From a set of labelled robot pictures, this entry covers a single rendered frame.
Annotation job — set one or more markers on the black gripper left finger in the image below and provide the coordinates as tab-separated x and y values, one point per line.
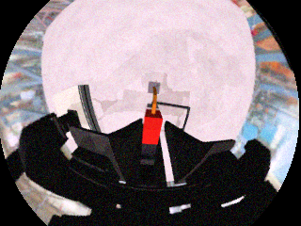
119	146

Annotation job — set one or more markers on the thin black cord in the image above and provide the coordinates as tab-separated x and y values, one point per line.
149	105

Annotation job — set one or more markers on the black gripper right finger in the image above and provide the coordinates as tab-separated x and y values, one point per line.
186	152

